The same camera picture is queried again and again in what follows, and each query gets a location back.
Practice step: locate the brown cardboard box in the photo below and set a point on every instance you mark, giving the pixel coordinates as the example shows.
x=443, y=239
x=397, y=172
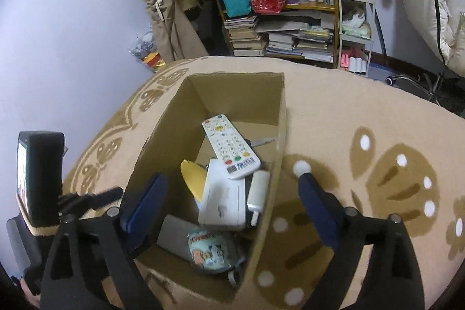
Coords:
x=170, y=121

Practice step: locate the wooden shelf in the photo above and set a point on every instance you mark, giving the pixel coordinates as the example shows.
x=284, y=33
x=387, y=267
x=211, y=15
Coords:
x=308, y=6

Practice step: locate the dark hanging clothes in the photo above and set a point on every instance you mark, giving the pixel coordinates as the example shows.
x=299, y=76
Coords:
x=210, y=30

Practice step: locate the white remote control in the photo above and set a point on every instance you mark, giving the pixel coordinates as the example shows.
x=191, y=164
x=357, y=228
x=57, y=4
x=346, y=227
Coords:
x=229, y=146

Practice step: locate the plastic bag of snacks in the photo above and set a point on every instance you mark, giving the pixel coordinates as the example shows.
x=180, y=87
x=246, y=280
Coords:
x=145, y=48

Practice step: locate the pile of magazines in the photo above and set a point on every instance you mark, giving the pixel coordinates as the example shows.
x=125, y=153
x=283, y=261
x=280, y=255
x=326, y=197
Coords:
x=301, y=46

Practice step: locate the stack of old books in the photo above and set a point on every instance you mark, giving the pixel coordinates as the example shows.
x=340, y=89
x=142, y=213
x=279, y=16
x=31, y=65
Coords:
x=245, y=37

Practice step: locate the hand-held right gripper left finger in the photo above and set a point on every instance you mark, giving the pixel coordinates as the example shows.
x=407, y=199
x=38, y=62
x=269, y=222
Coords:
x=145, y=204

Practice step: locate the white charger adapter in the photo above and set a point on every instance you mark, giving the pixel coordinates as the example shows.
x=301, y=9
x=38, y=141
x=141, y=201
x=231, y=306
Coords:
x=258, y=190

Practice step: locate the flat cardboard sheets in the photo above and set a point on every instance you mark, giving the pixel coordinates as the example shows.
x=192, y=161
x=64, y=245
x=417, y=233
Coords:
x=290, y=21

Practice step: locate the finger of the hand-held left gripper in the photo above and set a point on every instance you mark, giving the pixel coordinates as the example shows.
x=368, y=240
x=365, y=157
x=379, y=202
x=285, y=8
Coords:
x=94, y=199

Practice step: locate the green surfboard shaped sticker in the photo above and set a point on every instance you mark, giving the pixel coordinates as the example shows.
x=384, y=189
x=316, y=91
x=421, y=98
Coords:
x=192, y=179

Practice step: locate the beige coat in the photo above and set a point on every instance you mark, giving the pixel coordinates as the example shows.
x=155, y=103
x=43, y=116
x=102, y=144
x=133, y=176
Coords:
x=170, y=33

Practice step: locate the person's left hand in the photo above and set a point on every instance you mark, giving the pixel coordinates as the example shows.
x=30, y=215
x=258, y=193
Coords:
x=31, y=297

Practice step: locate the calico cat plush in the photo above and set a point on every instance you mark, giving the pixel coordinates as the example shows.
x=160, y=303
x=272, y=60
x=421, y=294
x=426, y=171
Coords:
x=354, y=16

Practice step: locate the light blue power bank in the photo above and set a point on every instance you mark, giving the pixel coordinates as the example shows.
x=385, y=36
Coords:
x=174, y=235

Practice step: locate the green tissue packs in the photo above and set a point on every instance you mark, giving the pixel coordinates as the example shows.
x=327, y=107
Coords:
x=356, y=31

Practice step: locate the pink and white rolls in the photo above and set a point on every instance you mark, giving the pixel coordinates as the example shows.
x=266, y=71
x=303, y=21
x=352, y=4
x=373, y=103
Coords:
x=352, y=63

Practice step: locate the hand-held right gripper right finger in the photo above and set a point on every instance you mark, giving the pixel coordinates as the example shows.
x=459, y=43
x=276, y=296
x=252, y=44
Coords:
x=319, y=213

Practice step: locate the white box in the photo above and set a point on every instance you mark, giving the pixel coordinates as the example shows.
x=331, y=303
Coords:
x=221, y=204

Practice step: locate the cartoon print earphone case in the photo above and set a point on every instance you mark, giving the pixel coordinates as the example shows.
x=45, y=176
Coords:
x=209, y=252

